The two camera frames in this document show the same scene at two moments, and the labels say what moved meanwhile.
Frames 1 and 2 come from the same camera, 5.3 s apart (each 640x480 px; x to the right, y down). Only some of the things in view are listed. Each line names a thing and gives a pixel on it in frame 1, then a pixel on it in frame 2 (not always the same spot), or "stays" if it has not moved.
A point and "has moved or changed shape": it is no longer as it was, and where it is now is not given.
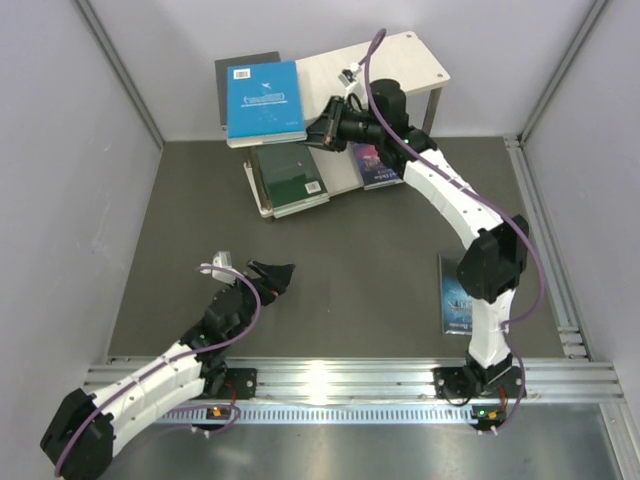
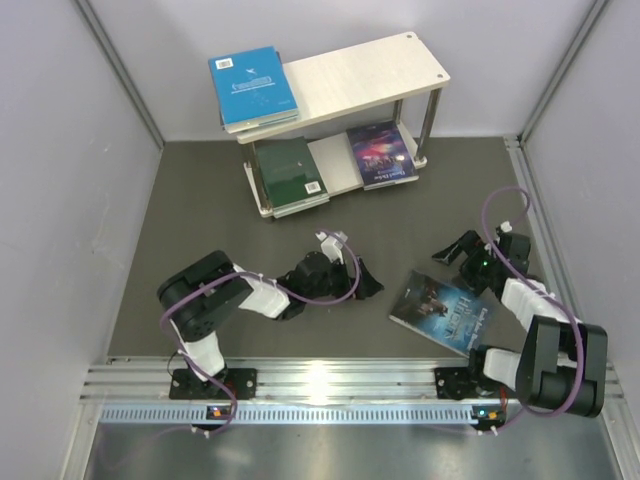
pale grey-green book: (299, 206) stays
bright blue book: (263, 104) has moved or changed shape
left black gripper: (274, 282) → (367, 286)
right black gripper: (325, 131) → (467, 243)
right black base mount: (453, 382) stays
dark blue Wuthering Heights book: (456, 302) has moved or changed shape
